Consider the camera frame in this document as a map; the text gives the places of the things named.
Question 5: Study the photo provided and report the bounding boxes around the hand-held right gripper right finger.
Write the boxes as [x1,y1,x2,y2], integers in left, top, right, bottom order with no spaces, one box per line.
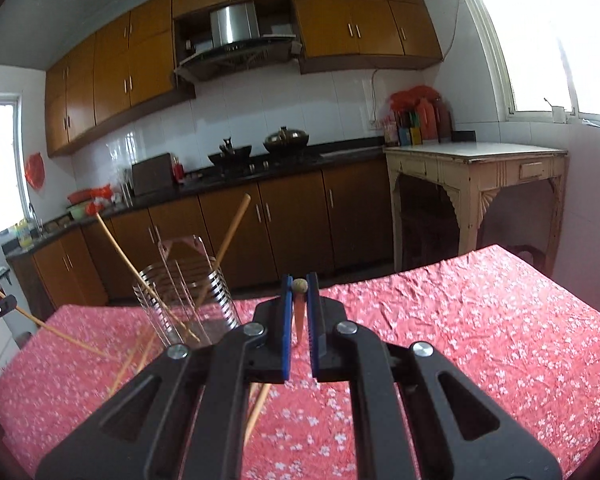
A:
[306,272,563,480]

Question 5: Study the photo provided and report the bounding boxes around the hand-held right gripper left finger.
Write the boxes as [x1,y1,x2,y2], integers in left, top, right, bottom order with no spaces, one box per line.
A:
[35,274,293,480]

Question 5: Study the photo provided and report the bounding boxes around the metal wire utensil holder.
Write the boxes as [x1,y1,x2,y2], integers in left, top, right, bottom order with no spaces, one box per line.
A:
[131,235,242,353]

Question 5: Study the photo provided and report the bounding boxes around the light wooden chopstick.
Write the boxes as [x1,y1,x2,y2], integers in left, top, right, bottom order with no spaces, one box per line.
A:
[107,330,148,397]
[242,384,272,447]
[95,212,202,346]
[0,283,107,357]
[192,193,252,316]
[132,332,158,376]

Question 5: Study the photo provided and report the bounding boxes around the wooden base cabinet unit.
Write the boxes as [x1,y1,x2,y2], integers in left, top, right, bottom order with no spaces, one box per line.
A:
[7,157,398,311]

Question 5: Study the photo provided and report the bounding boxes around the red floral tablecloth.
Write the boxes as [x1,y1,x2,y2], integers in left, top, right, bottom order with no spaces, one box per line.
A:
[0,244,600,480]

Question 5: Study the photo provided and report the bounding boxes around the black gas stove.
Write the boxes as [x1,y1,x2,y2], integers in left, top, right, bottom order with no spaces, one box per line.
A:
[200,152,326,178]

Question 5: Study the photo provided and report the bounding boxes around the black wok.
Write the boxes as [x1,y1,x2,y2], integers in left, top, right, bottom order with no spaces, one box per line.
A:
[209,137,253,167]

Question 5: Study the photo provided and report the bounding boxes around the black kitchen countertop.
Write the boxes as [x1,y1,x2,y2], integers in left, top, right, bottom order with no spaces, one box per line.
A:
[2,142,388,256]

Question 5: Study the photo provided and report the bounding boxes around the dark pot with lid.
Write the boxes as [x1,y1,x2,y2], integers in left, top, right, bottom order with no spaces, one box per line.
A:
[263,126,310,153]

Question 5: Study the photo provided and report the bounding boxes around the dark brown cutting board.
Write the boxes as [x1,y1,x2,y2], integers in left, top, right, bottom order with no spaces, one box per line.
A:
[131,153,176,196]

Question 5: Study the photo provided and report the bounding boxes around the colourful seasoning boxes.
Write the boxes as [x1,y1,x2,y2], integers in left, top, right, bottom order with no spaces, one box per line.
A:
[397,110,423,145]

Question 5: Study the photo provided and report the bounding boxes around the cream wooden side table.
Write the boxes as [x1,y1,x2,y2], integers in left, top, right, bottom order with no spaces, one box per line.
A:
[384,142,568,273]

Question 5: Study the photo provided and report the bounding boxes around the orange red sauce bottle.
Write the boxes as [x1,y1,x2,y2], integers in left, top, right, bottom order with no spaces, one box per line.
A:
[415,99,438,141]

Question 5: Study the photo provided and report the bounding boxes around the dark red sauce bottle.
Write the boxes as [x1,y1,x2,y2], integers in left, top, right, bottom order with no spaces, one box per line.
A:
[432,97,453,142]

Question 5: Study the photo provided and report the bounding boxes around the red plastic bag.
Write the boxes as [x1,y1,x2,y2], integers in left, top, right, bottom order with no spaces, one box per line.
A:
[390,86,441,111]

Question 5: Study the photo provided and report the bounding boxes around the steel range hood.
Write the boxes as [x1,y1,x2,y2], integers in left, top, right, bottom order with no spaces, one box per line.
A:
[174,2,301,81]

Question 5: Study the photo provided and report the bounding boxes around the large sliding window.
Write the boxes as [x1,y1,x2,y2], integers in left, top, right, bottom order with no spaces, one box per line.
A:
[460,0,600,126]

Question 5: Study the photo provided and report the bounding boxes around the red hanging wall bag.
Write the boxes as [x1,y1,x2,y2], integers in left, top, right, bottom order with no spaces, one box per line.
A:
[25,152,47,190]

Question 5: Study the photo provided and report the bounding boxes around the wooden wall cabinet unit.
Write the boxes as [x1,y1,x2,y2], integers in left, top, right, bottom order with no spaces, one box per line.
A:
[45,0,443,158]

